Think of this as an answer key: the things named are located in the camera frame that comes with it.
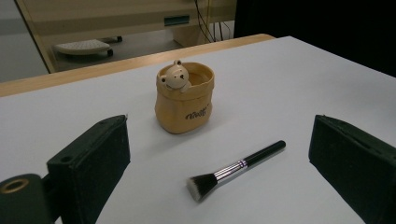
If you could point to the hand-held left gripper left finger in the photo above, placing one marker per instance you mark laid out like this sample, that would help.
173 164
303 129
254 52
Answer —
90 161

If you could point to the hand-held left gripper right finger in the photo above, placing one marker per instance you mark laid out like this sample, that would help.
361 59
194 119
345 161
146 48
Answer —
355 165

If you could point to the tan holder with bear figure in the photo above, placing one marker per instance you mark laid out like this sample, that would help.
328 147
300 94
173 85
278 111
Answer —
182 109

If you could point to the black makeup brush silver ferrule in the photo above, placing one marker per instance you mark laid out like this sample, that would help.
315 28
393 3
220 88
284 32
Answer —
230 170

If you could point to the black curtain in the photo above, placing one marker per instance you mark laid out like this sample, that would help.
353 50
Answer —
327 28

